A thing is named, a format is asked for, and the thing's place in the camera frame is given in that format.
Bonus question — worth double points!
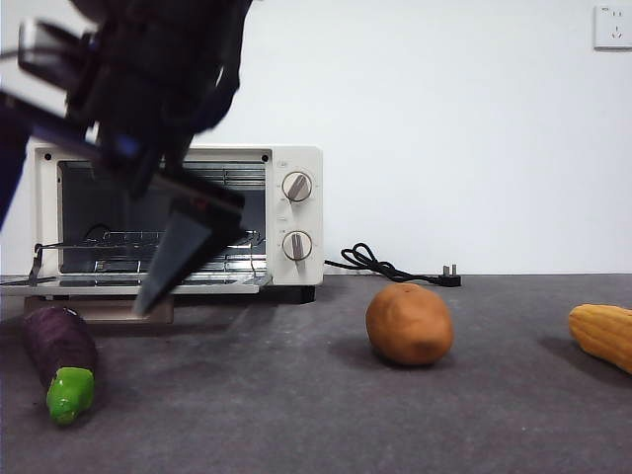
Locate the yellow corn cob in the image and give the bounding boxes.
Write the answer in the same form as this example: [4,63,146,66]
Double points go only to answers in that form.
[567,303,632,375]

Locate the beige oven knob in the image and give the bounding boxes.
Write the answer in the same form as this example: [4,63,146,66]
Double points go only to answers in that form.
[280,230,314,263]
[280,171,314,202]

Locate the white wall socket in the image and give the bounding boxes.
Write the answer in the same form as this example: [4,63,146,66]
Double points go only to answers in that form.
[592,4,632,50]

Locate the purple eggplant green stem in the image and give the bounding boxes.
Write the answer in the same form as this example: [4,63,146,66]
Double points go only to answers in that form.
[22,305,99,427]

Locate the white toaster oven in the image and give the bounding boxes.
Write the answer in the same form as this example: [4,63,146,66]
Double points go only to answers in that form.
[27,143,326,304]

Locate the brown potato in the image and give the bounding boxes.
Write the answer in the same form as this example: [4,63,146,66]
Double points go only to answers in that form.
[365,282,454,366]

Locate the metal wire oven rack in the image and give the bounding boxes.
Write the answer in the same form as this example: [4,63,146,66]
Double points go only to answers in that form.
[57,224,268,287]

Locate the black power cable with plug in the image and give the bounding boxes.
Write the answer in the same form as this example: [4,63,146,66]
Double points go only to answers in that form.
[323,241,463,287]

